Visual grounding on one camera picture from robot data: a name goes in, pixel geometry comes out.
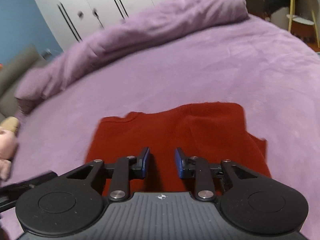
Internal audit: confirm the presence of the red button cardigan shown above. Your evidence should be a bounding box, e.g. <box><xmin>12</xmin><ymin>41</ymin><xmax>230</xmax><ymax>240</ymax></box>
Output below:
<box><xmin>84</xmin><ymin>101</ymin><xmax>272</xmax><ymax>197</ymax></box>

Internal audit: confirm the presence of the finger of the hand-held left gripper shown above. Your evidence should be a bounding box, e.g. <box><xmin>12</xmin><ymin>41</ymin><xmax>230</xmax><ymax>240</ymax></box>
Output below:
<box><xmin>0</xmin><ymin>171</ymin><xmax>57</xmax><ymax>197</ymax></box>

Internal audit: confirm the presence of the purple duvet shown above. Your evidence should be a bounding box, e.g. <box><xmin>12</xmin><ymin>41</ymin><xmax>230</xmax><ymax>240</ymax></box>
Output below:
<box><xmin>14</xmin><ymin>0</ymin><xmax>249</xmax><ymax>113</ymax></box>

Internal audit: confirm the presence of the pink plush toy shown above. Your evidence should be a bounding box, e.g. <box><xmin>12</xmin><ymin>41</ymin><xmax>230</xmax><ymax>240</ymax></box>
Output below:
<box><xmin>0</xmin><ymin>116</ymin><xmax>21</xmax><ymax>182</ymax></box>

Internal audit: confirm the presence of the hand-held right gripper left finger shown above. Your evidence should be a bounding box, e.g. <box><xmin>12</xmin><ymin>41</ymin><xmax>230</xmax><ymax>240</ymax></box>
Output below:
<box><xmin>66</xmin><ymin>147</ymin><xmax>152</xmax><ymax>202</ymax></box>

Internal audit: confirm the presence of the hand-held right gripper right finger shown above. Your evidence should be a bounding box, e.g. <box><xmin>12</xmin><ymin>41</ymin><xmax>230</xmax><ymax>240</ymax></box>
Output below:
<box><xmin>174</xmin><ymin>147</ymin><xmax>272</xmax><ymax>202</ymax></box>

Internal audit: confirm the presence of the yellow-legged side table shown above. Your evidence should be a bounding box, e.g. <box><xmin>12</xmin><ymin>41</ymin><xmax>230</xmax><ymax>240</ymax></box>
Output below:
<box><xmin>277</xmin><ymin>0</ymin><xmax>320</xmax><ymax>48</ymax></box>

